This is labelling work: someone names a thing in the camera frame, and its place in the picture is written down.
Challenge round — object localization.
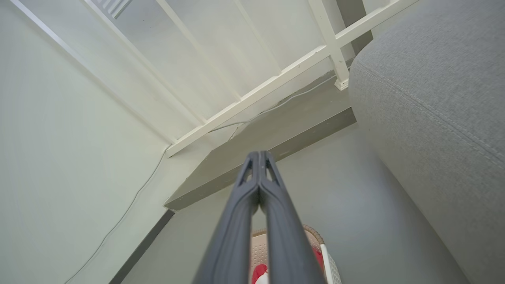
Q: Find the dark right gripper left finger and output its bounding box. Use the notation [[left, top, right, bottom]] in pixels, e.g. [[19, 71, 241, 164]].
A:
[[193, 151, 261, 284]]

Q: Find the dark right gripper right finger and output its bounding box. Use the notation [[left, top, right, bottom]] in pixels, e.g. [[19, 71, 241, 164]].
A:
[[259, 151, 327, 284]]

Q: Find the cream perforated laundry basket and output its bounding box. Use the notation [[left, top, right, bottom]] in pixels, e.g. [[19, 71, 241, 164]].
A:
[[249, 224, 342, 284]]

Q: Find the white metal railing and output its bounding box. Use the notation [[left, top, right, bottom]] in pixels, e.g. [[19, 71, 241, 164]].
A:
[[10, 0, 419, 158]]

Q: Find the grey fabric sofa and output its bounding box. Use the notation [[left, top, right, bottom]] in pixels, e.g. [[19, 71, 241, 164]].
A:
[[349, 0, 505, 284]]

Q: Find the thin grey wall cable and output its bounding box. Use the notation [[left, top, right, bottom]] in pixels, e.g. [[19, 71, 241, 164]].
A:
[[64, 65, 352, 284]]

